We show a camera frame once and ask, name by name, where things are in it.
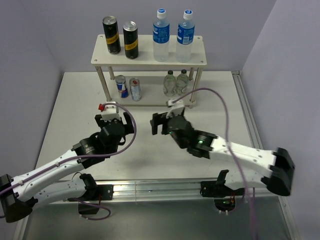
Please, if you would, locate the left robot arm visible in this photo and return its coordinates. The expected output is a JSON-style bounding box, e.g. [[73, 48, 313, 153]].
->
[[0, 111, 137, 223]]

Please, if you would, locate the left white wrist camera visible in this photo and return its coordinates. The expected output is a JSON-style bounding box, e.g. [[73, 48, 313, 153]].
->
[[98, 101, 121, 122]]

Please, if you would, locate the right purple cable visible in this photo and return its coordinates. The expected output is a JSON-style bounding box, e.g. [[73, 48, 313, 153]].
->
[[174, 87, 258, 240]]

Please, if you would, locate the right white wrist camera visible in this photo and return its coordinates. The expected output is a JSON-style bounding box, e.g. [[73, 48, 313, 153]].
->
[[166, 99, 185, 119]]

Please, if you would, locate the blue label water bottle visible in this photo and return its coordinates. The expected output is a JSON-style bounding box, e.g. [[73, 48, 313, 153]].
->
[[152, 8, 170, 62], [176, 9, 195, 63]]

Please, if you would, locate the left clear glass bottle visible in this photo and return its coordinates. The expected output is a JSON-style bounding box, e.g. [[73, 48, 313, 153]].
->
[[163, 70, 176, 97]]

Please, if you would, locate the beige two-tier shelf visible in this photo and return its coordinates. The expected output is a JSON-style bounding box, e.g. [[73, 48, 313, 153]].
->
[[91, 34, 207, 107]]

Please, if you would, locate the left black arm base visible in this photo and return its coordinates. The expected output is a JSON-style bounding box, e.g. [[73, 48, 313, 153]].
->
[[67, 184, 114, 221]]

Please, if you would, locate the right clear glass bottle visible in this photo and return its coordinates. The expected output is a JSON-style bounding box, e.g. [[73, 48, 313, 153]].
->
[[175, 69, 189, 96]]

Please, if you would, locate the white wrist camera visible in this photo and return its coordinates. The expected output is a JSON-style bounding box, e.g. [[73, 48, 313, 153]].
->
[[98, 101, 121, 122], [166, 99, 185, 119]]

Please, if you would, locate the black yellow can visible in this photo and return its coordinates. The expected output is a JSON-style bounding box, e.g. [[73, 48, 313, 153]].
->
[[123, 20, 139, 59], [102, 16, 121, 55]]

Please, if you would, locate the blue silver energy can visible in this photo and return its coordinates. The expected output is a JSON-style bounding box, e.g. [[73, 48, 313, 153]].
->
[[115, 75, 129, 99]]

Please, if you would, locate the red tab silver can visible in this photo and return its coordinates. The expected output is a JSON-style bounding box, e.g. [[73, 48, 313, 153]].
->
[[129, 77, 141, 102]]

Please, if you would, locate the aluminium front rail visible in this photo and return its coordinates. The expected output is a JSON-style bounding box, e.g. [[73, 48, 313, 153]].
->
[[12, 174, 276, 240]]

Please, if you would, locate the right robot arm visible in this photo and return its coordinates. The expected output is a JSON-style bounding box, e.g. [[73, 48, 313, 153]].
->
[[150, 112, 295, 198]]

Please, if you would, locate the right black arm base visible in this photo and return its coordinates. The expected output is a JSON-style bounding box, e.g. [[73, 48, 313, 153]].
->
[[199, 180, 245, 215]]

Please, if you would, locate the clear glass bottle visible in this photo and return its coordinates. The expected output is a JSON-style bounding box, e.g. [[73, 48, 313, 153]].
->
[[175, 69, 189, 96], [163, 70, 176, 97]]

